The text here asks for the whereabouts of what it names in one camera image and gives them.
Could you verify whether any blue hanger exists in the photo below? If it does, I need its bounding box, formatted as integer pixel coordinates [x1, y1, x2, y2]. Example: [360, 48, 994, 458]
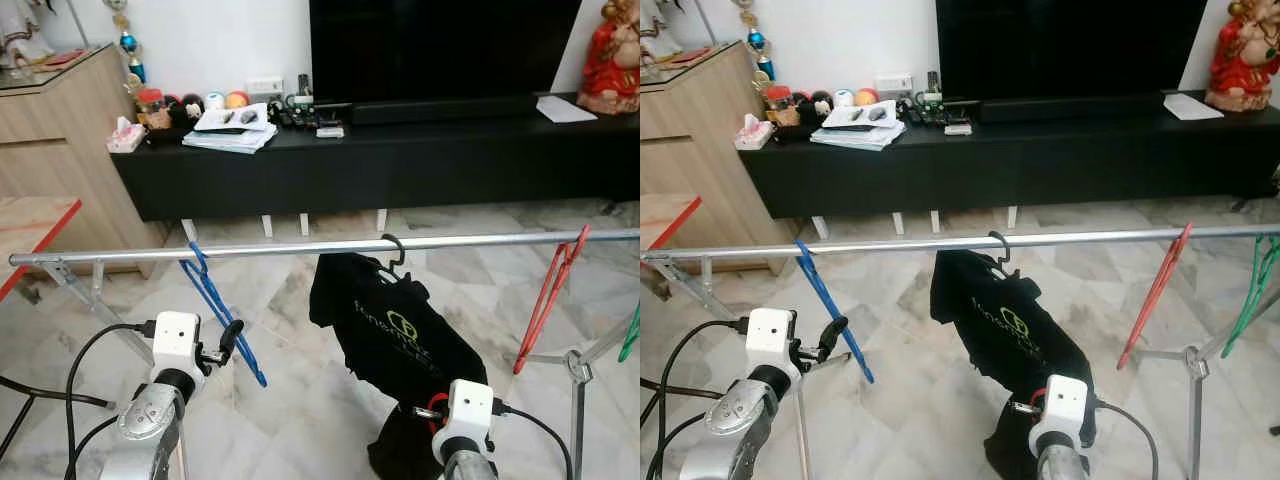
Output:
[795, 240, 876, 384]
[180, 243, 269, 388]

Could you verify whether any black jersey with red collar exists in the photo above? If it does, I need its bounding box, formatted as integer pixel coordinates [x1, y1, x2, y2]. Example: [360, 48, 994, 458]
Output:
[367, 395, 446, 480]
[985, 400, 1046, 480]

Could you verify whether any red hanger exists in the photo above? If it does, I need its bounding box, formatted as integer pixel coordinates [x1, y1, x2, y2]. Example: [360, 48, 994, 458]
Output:
[1117, 222, 1193, 371]
[513, 225, 591, 376]

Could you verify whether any green hanger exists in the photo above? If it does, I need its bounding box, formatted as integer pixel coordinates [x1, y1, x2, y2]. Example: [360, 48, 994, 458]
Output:
[618, 300, 641, 363]
[1220, 235, 1280, 359]

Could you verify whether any black t-shirt with logo print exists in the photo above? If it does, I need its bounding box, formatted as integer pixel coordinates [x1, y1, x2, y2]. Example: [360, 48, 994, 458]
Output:
[930, 250, 1096, 441]
[308, 252, 491, 441]

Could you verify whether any silver metal clothes rack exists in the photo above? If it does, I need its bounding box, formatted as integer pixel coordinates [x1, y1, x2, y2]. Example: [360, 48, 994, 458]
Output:
[8, 230, 641, 480]
[640, 225, 1280, 480]

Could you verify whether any red-edged marble folding table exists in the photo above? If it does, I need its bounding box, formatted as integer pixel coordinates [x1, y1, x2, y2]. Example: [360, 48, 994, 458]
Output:
[0, 197, 111, 461]
[640, 193, 741, 401]

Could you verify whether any stack of white papers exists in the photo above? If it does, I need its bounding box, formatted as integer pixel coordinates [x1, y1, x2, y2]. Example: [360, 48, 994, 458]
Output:
[182, 102, 279, 154]
[810, 100, 906, 151]

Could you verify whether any pink tissue box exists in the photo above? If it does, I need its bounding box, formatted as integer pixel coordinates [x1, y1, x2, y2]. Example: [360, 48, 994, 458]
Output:
[107, 117, 146, 153]
[735, 113, 773, 151]

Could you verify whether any green circuit board cluster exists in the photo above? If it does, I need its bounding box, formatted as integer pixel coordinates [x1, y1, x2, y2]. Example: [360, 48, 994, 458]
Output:
[898, 90, 946, 125]
[270, 92, 316, 128]

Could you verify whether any light wooden cabinet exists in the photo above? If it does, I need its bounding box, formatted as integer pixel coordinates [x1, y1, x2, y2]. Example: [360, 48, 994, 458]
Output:
[640, 42, 796, 271]
[0, 45, 166, 276]

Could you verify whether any red-lidded jar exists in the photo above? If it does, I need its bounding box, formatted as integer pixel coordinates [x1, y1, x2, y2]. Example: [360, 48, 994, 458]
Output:
[135, 88, 166, 129]
[763, 85, 794, 126]

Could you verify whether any black TV console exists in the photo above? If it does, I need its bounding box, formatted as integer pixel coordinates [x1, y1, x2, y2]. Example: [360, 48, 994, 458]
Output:
[110, 100, 641, 223]
[738, 98, 1280, 221]

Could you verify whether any black soundbar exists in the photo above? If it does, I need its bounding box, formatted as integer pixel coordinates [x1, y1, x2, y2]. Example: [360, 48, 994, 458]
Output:
[350, 95, 546, 126]
[975, 93, 1166, 123]

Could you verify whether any blue hanging ornament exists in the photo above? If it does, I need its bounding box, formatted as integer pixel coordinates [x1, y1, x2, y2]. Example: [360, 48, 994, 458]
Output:
[738, 0, 773, 83]
[110, 0, 146, 86]

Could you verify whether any white paper sheet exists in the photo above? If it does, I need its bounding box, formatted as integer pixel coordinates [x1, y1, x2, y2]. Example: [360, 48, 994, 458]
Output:
[1162, 92, 1226, 121]
[535, 95, 598, 124]

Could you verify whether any red Buddha figurine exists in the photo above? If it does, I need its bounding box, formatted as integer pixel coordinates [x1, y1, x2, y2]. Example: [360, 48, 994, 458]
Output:
[578, 0, 641, 114]
[1205, 0, 1280, 111]

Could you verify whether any black television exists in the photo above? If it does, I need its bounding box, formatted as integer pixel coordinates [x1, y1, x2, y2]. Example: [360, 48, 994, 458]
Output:
[308, 0, 583, 106]
[935, 0, 1206, 101]

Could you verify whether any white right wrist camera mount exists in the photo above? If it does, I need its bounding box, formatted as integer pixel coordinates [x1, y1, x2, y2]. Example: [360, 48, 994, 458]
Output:
[432, 380, 496, 461]
[1028, 375, 1091, 451]

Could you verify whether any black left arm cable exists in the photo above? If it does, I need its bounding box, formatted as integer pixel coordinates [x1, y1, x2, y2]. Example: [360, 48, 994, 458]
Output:
[62, 320, 159, 480]
[648, 318, 751, 480]

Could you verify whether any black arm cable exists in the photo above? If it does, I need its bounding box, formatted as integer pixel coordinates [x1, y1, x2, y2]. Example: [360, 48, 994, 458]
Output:
[490, 400, 573, 480]
[1088, 400, 1161, 480]
[62, 320, 159, 480]
[648, 318, 751, 480]

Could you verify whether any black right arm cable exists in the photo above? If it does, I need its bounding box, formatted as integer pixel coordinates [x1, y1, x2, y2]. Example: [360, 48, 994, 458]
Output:
[1088, 400, 1161, 480]
[490, 400, 573, 480]

